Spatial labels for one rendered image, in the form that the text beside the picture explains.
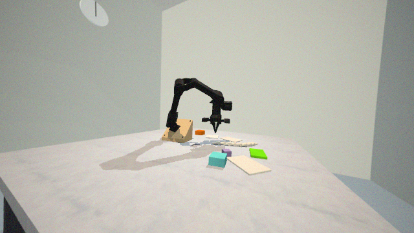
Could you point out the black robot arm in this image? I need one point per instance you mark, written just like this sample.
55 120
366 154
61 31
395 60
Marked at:
186 84

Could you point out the teal rectangular block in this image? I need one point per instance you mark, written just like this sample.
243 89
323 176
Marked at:
217 159

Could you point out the purple block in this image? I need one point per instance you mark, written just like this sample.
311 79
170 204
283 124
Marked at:
229 152

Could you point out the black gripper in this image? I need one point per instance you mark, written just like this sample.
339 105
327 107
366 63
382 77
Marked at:
226 120

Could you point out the green flat bar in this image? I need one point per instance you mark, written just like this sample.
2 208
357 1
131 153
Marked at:
256 153

